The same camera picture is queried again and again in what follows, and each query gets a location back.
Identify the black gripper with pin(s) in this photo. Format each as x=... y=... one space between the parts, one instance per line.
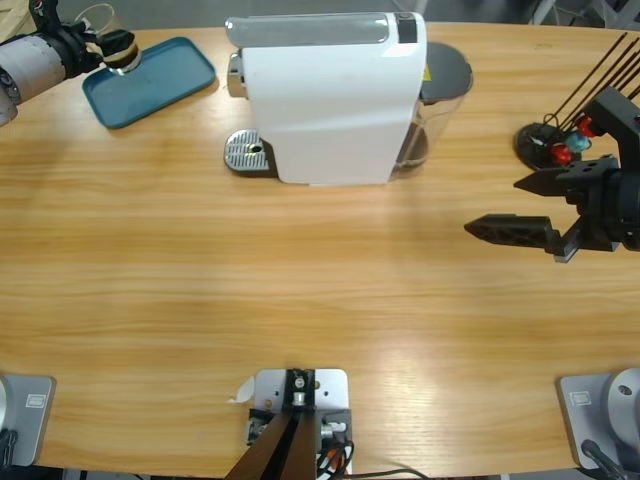
x=600 y=210
x=72 y=47

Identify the grey metal frame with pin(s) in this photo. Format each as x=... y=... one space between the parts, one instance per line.
x=545 y=10

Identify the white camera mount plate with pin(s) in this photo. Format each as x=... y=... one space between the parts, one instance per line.
x=330 y=390

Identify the dark camera post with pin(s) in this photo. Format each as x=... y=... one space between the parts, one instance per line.
x=280 y=450

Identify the clear drinking glass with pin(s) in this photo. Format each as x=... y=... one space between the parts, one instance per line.
x=122 y=60

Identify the wooden pallet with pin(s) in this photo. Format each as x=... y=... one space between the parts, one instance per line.
x=15 y=15

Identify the white paper tape scrap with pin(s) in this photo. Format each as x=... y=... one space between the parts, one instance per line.
x=245 y=390

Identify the teal coffee capsule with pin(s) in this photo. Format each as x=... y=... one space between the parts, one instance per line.
x=579 y=142

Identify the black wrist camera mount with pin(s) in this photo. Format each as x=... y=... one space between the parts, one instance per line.
x=615 y=115
x=45 y=12

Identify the teal plastic tray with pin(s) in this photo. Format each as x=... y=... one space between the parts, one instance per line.
x=150 y=90

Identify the white capsule coffee machine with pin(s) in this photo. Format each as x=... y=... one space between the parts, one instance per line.
x=325 y=100

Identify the red coffee capsule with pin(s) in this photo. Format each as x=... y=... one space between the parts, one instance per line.
x=584 y=127
x=561 y=154

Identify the metal grille drip tray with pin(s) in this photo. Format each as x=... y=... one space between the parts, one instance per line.
x=242 y=150

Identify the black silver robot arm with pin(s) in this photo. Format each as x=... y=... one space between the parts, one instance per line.
x=634 y=235

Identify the black capsule holder with rods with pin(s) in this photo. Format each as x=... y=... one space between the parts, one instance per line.
x=530 y=145

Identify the grey coffee machine lever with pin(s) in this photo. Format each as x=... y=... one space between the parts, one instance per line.
x=300 y=30

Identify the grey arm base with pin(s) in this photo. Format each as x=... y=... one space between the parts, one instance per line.
x=585 y=425
x=35 y=415

